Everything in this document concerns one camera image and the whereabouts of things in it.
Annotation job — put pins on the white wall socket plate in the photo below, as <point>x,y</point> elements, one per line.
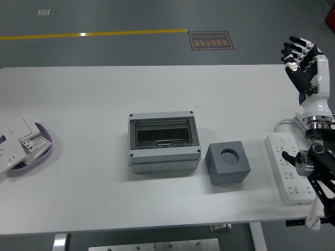
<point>9,154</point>

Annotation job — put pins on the grey box with clear lid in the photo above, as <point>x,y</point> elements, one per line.
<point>162,157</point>

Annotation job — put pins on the white table leg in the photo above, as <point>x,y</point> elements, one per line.
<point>257,238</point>
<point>60,243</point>

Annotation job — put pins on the brown floor sign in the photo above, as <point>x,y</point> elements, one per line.
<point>211,40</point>

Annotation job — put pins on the metal base plate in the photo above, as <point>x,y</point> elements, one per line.
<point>157,246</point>

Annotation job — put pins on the white power strip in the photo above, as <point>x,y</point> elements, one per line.
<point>295,188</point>

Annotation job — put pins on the small metal floor plate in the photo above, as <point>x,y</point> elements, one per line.
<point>44,12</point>

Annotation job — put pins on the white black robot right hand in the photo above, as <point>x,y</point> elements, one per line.
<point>318,86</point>

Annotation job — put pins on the white wall switch plate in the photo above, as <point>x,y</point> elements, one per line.
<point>18,126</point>

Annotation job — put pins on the grey cube with round hole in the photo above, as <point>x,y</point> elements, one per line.
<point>227,172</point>

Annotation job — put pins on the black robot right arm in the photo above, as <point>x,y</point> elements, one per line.
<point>319,162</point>

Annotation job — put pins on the metal table bracket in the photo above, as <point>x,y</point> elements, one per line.
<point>221,228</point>

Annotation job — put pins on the red object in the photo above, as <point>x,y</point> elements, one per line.
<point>330,15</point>

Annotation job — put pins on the white terminal block part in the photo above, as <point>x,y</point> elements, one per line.
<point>35,146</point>

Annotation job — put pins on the purple tray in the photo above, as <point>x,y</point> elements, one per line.
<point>45,154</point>

